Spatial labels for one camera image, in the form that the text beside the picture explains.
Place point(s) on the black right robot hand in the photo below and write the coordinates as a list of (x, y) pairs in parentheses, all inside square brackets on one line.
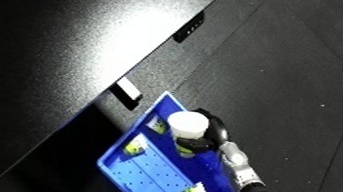
[(218, 131)]

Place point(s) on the pale right robot arm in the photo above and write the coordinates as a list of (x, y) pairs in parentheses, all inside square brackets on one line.
[(249, 181)]

